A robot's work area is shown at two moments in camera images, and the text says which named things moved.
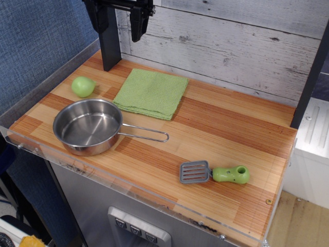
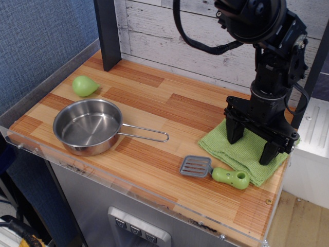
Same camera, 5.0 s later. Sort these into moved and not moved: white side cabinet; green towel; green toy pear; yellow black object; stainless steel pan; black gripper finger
Moved: black gripper finger; green towel
Not moved: green toy pear; white side cabinet; yellow black object; stainless steel pan
